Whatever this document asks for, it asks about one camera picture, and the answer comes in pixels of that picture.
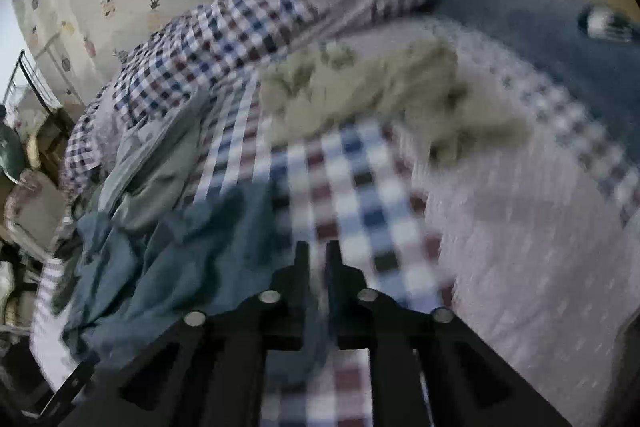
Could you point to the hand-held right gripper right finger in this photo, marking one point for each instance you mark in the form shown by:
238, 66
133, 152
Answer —
334, 272

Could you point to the black clothes rack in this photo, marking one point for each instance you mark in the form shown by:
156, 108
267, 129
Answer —
30, 82

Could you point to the blue printed pillow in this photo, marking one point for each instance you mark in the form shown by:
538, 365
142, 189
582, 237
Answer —
530, 27

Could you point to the pink patterned cloth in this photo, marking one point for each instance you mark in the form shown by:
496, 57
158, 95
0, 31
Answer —
30, 192

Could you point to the beige garment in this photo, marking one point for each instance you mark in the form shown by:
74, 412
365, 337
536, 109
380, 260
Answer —
380, 97

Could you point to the grey suitcase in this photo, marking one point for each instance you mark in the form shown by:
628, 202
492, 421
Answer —
35, 227

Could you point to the teal blue shirt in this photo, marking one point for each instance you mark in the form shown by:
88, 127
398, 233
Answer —
190, 267

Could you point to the light grey shorts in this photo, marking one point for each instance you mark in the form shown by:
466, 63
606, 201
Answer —
142, 142

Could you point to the wooden cabinet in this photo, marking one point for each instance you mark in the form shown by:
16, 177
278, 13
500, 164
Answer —
55, 137

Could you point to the checked quilt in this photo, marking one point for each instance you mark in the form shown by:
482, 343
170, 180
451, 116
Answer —
240, 22

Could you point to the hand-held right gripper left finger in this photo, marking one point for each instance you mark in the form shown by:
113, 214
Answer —
301, 272

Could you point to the green plush toy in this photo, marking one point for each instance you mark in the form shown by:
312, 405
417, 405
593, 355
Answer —
9, 147

